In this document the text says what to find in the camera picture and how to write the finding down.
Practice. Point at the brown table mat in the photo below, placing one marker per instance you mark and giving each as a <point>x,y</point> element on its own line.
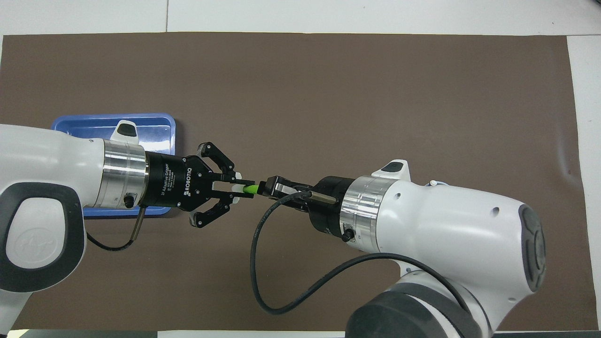
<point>328,94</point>

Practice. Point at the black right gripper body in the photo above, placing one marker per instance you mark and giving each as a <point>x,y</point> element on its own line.
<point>328,206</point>

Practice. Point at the translucent plastic cup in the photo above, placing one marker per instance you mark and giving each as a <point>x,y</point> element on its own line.
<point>442,184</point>

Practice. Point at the blue plastic tray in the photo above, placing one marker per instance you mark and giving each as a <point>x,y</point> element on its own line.
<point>94,126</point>

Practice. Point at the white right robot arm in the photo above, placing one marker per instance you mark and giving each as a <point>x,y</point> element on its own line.
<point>446,234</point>

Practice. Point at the green marker pen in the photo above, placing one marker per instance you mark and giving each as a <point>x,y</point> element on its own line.
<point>250,189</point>

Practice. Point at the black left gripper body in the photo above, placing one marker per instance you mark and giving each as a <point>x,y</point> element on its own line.
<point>178,183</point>

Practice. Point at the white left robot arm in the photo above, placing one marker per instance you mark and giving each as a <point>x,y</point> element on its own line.
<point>47,188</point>

